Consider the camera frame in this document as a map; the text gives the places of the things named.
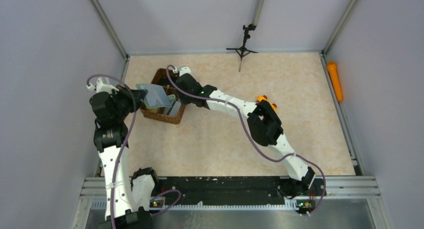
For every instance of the grey pole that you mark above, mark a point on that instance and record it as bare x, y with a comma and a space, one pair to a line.
257, 12

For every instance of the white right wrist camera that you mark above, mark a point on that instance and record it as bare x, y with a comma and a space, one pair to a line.
184, 70

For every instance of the green leather card holder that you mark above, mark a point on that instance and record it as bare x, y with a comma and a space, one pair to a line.
156, 96

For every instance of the black mini tripod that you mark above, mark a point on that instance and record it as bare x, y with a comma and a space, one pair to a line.
243, 51

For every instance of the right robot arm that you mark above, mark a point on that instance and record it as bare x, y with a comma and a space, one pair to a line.
259, 121

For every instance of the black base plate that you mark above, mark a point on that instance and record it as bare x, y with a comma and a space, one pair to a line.
233, 190

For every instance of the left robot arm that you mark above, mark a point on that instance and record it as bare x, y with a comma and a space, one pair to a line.
127, 197

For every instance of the orange cylindrical handle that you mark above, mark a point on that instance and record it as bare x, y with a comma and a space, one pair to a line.
332, 70

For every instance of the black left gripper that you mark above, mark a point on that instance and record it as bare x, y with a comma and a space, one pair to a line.
139, 96

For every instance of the small orange red object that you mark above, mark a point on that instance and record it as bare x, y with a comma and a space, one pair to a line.
265, 99

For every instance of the brown woven divided basket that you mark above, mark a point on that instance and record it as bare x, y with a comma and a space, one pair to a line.
164, 78

